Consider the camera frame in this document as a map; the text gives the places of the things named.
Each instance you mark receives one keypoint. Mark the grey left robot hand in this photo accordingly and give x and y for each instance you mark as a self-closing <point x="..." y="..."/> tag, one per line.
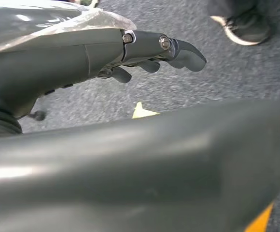
<point x="57" y="64"/>

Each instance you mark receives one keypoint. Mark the dark shoe white sole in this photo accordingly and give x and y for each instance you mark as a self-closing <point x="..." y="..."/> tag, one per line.
<point x="87" y="2"/>
<point x="248" y="28"/>

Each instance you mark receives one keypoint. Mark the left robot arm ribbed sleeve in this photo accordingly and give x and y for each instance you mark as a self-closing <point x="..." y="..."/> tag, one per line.
<point x="0" y="123"/>

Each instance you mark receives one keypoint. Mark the dark grey floor rug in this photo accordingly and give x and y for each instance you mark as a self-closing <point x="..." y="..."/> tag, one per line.
<point x="226" y="80"/>

